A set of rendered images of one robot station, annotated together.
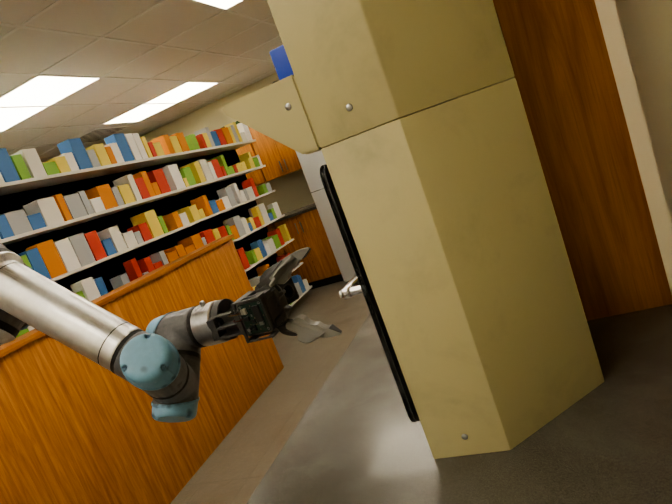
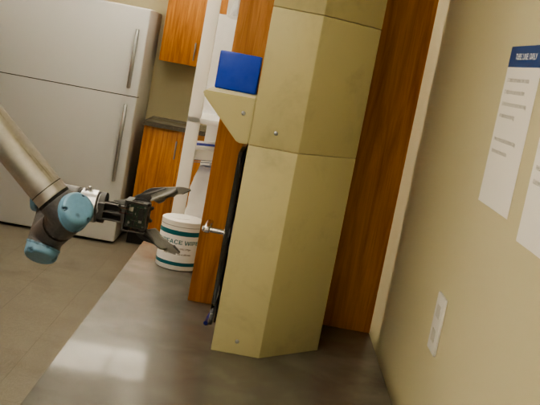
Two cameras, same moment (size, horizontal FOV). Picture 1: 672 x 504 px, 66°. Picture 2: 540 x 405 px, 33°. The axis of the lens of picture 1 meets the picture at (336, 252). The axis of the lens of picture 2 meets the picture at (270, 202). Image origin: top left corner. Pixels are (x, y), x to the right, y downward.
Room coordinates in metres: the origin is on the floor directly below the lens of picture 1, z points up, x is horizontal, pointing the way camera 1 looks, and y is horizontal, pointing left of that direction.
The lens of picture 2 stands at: (-1.15, 0.70, 1.60)
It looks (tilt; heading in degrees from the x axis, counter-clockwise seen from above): 9 degrees down; 336
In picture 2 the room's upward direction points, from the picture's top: 11 degrees clockwise
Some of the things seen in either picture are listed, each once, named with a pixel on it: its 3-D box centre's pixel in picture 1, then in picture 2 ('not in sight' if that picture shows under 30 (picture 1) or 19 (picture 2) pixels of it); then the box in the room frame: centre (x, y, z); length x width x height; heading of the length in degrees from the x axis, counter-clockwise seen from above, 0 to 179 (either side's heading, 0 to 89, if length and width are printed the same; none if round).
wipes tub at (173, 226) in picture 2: not in sight; (180, 241); (1.42, -0.16, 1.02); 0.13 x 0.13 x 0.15
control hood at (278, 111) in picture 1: (311, 122); (230, 112); (0.86, -0.04, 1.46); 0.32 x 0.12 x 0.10; 157
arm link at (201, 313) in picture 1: (214, 321); (91, 203); (0.90, 0.24, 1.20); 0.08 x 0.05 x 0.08; 157
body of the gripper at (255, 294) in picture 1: (250, 314); (124, 212); (0.86, 0.17, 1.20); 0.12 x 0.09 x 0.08; 67
